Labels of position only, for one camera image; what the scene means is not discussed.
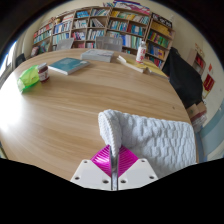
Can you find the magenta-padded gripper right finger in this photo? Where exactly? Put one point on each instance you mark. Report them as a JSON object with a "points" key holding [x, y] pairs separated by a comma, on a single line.
{"points": [[133, 172]]}

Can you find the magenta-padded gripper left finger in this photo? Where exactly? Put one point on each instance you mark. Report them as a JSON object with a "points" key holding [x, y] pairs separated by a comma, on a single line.
{"points": [[96, 173]]}

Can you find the white textured towel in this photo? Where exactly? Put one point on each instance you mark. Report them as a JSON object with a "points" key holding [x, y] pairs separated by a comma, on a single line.
{"points": [[160, 143]]}

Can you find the brown cardboard box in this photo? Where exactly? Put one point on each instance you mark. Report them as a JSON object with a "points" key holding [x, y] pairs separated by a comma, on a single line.
{"points": [[197, 115]]}

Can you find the yellow flat book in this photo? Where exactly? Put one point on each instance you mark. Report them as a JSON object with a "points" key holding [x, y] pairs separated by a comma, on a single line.
{"points": [[156, 69]]}

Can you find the black cloth cover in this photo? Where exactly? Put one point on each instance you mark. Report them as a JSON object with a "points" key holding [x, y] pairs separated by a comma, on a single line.
{"points": [[183, 78]]}

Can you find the yellow open book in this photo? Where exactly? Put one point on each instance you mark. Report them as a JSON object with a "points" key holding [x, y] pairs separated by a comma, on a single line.
{"points": [[130, 65]]}

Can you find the teal book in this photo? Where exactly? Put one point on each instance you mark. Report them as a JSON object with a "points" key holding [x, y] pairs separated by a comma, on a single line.
{"points": [[68, 65]]}

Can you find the green plastic bag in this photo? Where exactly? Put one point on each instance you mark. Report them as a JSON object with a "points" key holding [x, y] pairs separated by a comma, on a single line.
{"points": [[28, 78]]}

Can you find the grey book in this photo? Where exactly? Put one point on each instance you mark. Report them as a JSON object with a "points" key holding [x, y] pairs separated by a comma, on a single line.
{"points": [[98, 55]]}

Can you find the white bottle with red label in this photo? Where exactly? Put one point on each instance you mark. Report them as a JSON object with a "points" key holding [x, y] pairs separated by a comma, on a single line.
{"points": [[141, 52]]}

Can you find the grey mesh chair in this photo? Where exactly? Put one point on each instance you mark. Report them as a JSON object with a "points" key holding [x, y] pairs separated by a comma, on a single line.
{"points": [[109, 43]]}

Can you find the grey plain chair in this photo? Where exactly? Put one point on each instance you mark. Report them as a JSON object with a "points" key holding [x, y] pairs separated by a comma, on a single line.
{"points": [[65, 44]]}

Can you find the dark office chair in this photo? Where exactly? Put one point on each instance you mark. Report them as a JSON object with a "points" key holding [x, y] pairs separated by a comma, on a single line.
{"points": [[20, 60]]}

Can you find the wooden bookshelf with books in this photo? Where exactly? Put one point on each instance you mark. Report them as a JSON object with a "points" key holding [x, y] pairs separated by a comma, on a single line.
{"points": [[100, 25]]}

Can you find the red wall poster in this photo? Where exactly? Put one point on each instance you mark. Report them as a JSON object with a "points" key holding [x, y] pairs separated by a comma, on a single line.
{"points": [[209, 82]]}

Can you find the small wooden wall shelf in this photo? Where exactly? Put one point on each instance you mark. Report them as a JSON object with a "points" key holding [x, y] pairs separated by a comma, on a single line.
{"points": [[197, 61]]}

